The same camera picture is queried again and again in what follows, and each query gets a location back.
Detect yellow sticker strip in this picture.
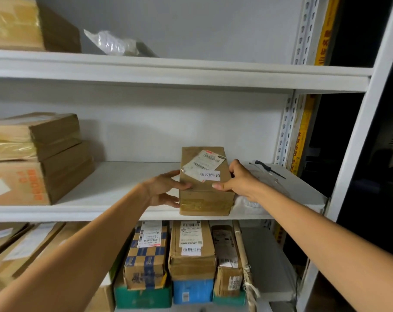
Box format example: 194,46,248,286
290,0,341,176

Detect person's right forearm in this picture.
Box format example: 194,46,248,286
251,185,393,312

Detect cardboard parcel white label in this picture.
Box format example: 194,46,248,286
0,222,65,289

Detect person's left forearm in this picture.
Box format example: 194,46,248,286
0,183,151,312

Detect person's right hand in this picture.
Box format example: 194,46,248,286
212,159,265,204

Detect person's left hand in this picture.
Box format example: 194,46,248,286
141,169,193,208

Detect white metal shelf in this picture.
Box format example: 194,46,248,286
0,0,393,312

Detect squat cardboard box white label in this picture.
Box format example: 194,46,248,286
168,221,218,281

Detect large dusty cardboard box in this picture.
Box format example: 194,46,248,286
0,113,82,162

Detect small long brown box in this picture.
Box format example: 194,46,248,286
211,224,244,298

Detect small blue box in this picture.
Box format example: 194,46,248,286
173,279,214,305

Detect small white plastic bag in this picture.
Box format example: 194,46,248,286
83,29,158,58

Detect blue checkered cardboard box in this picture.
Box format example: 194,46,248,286
123,221,170,291

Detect large box orange print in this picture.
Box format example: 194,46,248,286
0,141,95,206

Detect small box two labels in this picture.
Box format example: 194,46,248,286
179,146,236,217

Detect white mailer bag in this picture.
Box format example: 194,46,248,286
232,162,327,215

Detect small taped box 0461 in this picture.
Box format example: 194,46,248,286
0,0,82,53

